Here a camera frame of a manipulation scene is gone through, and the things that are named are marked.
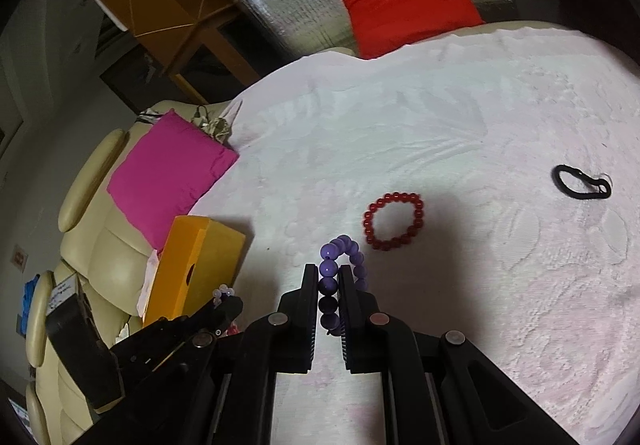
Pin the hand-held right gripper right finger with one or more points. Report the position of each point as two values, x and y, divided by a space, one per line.
351 325

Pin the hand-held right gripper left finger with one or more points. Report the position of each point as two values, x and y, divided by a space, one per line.
306 315

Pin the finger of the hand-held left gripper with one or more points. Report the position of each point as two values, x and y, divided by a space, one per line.
200 322

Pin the orange box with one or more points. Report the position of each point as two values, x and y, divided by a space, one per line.
200 265

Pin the white paper sheet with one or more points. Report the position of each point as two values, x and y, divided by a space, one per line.
147 285

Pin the blue plastic thing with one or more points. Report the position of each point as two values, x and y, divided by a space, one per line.
30 300

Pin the beige leather sofa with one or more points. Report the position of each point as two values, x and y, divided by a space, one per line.
95 245

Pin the pink cushion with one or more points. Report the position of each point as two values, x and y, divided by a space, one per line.
165 175

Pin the small tangled trinkets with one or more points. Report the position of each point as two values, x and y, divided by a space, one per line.
220 127

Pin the wall socket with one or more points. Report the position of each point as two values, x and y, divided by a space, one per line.
19 258

